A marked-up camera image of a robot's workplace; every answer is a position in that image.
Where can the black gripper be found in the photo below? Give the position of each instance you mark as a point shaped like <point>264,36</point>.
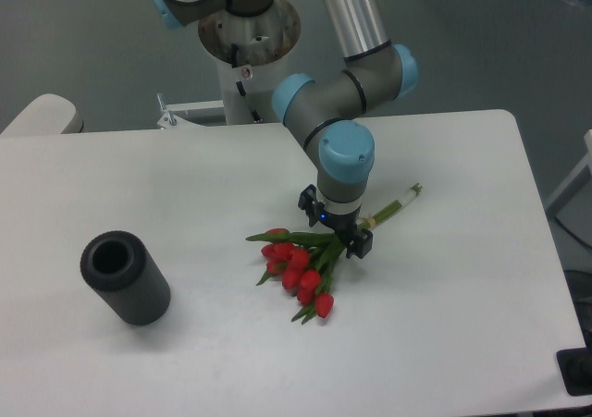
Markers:
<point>358,241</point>

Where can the red tulip bouquet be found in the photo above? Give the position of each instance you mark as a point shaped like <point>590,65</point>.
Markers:
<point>305,262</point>

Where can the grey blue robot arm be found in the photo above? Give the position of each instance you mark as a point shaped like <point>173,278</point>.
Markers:
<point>323,116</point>

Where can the dark grey ribbed vase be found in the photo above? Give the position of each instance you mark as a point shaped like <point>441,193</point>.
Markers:
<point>117,266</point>

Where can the black device at table edge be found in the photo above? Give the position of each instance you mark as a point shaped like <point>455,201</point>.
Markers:
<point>575,367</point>

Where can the beige chair armrest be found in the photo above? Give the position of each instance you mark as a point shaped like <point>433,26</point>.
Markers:
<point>48,114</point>

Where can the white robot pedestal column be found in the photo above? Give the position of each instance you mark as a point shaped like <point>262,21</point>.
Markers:
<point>252,55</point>

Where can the white pedestal base bracket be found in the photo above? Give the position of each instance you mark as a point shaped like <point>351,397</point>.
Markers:
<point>203,109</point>

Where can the white furniture frame right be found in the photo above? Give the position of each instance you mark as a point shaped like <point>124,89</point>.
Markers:
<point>575,180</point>

